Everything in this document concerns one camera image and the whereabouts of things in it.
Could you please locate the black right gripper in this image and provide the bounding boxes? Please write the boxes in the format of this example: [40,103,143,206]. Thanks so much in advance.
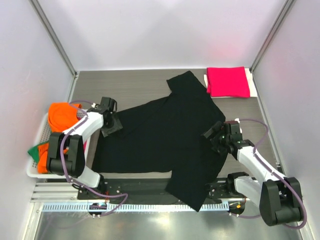
[201,121,230,157]

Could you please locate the black t-shirt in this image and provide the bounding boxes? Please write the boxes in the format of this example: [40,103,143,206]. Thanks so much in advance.
[92,71,227,211]

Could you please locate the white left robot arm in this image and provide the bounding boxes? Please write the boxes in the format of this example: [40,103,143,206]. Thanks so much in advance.
[46,97,123,200]

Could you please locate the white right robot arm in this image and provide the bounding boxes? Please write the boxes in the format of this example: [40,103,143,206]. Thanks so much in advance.
[201,118,307,229]

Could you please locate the pink t-shirt in basket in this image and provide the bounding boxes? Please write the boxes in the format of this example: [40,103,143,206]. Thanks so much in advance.
[83,140,90,153]

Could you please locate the folded pink t-shirt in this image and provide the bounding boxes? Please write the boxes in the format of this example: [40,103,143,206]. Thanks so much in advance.
[206,66,251,99]

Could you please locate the folded white t-shirt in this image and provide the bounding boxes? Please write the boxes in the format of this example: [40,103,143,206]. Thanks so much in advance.
[203,67,258,100]

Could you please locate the orange t-shirt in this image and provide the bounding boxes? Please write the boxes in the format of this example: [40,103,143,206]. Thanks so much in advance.
[37,102,82,174]

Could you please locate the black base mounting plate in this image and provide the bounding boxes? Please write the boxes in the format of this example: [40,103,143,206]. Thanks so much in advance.
[73,177,245,205]

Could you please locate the white plastic laundry basket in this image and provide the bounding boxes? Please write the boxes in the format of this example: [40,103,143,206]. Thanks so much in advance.
[26,102,84,179]

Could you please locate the green t-shirt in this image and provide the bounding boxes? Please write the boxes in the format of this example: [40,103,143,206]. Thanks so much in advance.
[27,142,49,164]

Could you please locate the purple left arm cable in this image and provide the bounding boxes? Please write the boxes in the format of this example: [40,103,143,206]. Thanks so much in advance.
[59,99,130,216]

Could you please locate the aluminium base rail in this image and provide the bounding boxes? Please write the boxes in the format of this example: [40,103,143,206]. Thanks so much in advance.
[30,182,78,202]

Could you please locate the white slotted cable duct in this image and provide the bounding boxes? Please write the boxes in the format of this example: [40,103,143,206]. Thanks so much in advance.
[42,202,230,213]

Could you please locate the right aluminium frame post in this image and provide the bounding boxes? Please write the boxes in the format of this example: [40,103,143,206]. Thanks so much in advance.
[249,0,296,73]

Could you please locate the aluminium frame post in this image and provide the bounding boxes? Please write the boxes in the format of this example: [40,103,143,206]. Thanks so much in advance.
[29,0,77,78]
[249,0,296,73]

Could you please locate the left aluminium frame post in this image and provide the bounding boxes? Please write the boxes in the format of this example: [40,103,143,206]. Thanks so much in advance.
[29,0,77,78]

